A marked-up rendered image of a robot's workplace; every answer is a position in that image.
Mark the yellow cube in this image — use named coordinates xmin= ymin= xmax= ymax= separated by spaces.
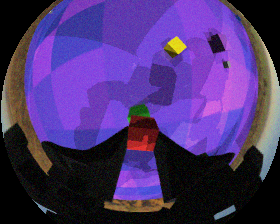
xmin=164 ymin=37 xmax=186 ymax=58

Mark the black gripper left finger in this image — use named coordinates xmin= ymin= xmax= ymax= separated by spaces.
xmin=41 ymin=126 xmax=129 ymax=202

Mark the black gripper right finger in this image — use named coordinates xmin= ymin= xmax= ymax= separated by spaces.
xmin=152 ymin=131 xmax=235 ymax=203

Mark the red block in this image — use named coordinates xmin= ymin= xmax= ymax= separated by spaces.
xmin=127 ymin=116 xmax=160 ymax=151

